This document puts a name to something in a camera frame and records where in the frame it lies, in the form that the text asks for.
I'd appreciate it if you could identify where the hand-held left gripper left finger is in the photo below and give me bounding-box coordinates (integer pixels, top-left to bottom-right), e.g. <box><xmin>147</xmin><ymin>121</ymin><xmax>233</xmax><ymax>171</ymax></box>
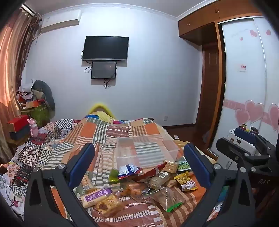
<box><xmin>24</xmin><ymin>143</ymin><xmax>98</xmax><ymax>227</ymax></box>

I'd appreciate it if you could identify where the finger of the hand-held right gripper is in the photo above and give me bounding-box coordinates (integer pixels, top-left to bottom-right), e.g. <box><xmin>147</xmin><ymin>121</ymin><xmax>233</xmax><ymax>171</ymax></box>
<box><xmin>216</xmin><ymin>137</ymin><xmax>272</xmax><ymax>173</ymax></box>
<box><xmin>235</xmin><ymin>126</ymin><xmax>276</xmax><ymax>153</ymax></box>

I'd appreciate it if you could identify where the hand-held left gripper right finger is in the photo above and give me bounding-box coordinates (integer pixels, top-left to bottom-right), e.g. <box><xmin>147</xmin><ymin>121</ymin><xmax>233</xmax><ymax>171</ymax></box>
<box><xmin>184</xmin><ymin>143</ymin><xmax>256</xmax><ymax>227</ymax></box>

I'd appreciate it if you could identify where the green jelly cup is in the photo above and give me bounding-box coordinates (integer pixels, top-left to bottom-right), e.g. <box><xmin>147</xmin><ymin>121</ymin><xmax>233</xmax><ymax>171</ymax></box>
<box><xmin>109</xmin><ymin>168</ymin><xmax>119</xmax><ymax>183</ymax></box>

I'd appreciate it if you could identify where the beige wafer packet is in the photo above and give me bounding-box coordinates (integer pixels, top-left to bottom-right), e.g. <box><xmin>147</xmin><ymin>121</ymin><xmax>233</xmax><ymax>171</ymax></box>
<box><xmin>150</xmin><ymin>171</ymin><xmax>175</xmax><ymax>189</ymax></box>

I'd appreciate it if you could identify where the red instant noodle packet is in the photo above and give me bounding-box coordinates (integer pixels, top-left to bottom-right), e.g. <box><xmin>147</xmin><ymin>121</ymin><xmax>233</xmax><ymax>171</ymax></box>
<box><xmin>139</xmin><ymin>164</ymin><xmax>166</xmax><ymax>182</ymax></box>

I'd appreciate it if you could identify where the clear bag with green seal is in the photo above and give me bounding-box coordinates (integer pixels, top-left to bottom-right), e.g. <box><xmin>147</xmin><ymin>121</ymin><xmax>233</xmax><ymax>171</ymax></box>
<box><xmin>150</xmin><ymin>186</ymin><xmax>184</xmax><ymax>213</ymax></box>

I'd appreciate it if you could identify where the blue white chip bag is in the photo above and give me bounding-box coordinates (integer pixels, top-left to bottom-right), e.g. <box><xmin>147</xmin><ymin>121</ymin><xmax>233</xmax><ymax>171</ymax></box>
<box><xmin>118</xmin><ymin>165</ymin><xmax>142</xmax><ymax>180</ymax></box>

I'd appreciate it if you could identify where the clear plastic storage container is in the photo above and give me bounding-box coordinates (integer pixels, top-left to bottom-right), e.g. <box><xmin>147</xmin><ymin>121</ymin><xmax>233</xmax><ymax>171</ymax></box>
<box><xmin>116</xmin><ymin>136</ymin><xmax>179</xmax><ymax>172</ymax></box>

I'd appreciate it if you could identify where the yellow snack packet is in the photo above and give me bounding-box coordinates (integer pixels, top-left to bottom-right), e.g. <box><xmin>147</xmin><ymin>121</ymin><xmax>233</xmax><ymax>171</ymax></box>
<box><xmin>174</xmin><ymin>171</ymin><xmax>193</xmax><ymax>186</ymax></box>

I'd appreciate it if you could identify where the beige cracker packet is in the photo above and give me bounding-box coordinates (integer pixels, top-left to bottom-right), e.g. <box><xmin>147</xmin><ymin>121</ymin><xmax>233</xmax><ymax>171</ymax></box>
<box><xmin>163</xmin><ymin>161</ymin><xmax>178</xmax><ymax>174</ymax></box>

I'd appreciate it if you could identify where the purple label rice cracker pack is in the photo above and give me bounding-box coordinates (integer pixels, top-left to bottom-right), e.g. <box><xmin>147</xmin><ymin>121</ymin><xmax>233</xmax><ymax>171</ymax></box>
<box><xmin>79</xmin><ymin>188</ymin><xmax>113</xmax><ymax>208</ymax></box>

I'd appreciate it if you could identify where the white sliding wardrobe door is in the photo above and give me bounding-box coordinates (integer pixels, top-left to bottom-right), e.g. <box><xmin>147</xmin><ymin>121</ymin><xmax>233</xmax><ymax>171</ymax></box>
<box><xmin>209</xmin><ymin>16</ymin><xmax>279</xmax><ymax>168</ymax></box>

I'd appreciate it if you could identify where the patchwork blanket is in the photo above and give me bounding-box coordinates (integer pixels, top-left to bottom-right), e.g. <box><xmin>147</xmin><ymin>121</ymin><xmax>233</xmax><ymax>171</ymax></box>
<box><xmin>9</xmin><ymin>118</ymin><xmax>218</xmax><ymax>227</ymax></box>

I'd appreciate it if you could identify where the clear packet of fried sticks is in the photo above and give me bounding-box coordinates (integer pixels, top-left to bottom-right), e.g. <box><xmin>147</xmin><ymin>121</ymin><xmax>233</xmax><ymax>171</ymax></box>
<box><xmin>95</xmin><ymin>194</ymin><xmax>124</xmax><ymax>218</ymax></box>

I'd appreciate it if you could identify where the yellow plush pillow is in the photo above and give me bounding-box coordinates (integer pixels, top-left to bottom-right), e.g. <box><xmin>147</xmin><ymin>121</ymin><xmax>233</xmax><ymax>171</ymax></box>
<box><xmin>86</xmin><ymin>104</ymin><xmax>117</xmax><ymax>121</ymax></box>

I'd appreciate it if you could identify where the floral patterned cloth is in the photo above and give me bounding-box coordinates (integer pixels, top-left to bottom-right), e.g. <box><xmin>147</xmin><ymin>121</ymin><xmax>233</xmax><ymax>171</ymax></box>
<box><xmin>0</xmin><ymin>122</ymin><xmax>72</xmax><ymax>210</ymax></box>

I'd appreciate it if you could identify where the orange snack packet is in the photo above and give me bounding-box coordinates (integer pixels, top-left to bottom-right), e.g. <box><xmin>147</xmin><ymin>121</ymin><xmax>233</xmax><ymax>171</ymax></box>
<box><xmin>120</xmin><ymin>183</ymin><xmax>142</xmax><ymax>197</ymax></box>

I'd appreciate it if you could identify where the wooden door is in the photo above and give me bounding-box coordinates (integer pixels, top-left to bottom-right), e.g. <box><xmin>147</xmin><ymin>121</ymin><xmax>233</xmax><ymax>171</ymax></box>
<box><xmin>195</xmin><ymin>42</ymin><xmax>226</xmax><ymax>133</ymax></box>

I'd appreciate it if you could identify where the pink bunny toy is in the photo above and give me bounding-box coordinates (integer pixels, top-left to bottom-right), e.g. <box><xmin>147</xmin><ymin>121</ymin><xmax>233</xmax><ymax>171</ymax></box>
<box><xmin>27</xmin><ymin>117</ymin><xmax>40</xmax><ymax>138</ymax></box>

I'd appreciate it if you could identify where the dark blue box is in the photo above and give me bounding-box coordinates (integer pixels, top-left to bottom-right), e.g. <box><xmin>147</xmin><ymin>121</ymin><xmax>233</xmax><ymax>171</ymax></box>
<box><xmin>10</xmin><ymin>125</ymin><xmax>31</xmax><ymax>141</ymax></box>

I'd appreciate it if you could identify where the red box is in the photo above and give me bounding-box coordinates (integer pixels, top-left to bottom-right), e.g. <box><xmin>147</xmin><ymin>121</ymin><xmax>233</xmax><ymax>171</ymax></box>
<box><xmin>6</xmin><ymin>115</ymin><xmax>30</xmax><ymax>133</ymax></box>

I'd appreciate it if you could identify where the pile of clothes and bags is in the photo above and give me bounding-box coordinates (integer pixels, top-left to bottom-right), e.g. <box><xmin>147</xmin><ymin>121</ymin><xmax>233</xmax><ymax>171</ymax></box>
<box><xmin>16</xmin><ymin>80</ymin><xmax>56</xmax><ymax>128</ymax></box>

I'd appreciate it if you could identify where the wooden overhead cabinet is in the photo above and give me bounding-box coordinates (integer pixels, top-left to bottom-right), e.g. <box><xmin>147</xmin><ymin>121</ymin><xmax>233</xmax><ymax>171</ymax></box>
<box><xmin>177</xmin><ymin>0</ymin><xmax>264</xmax><ymax>46</ymax></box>

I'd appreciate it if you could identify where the brown curtain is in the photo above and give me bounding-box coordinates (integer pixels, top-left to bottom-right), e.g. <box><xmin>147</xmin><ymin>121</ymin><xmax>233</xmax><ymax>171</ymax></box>
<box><xmin>0</xmin><ymin>4</ymin><xmax>43</xmax><ymax>166</ymax></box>

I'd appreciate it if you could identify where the white air conditioner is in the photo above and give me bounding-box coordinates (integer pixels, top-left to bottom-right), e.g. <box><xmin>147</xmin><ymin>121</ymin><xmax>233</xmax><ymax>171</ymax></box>
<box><xmin>40</xmin><ymin>10</ymin><xmax>82</xmax><ymax>34</ymax></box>

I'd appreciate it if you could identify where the black cable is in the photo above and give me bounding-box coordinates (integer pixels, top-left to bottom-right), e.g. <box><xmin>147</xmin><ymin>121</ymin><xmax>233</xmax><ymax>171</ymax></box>
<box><xmin>5</xmin><ymin>185</ymin><xmax>21</xmax><ymax>207</ymax></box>

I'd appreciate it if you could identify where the small wall monitor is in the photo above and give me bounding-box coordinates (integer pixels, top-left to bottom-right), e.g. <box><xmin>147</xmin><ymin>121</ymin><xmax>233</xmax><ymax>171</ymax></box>
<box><xmin>91</xmin><ymin>61</ymin><xmax>117</xmax><ymax>80</ymax></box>

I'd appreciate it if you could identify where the wall television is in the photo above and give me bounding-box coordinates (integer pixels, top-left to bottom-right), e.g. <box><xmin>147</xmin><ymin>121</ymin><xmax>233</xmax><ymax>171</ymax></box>
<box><xmin>82</xmin><ymin>35</ymin><xmax>129</xmax><ymax>61</ymax></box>

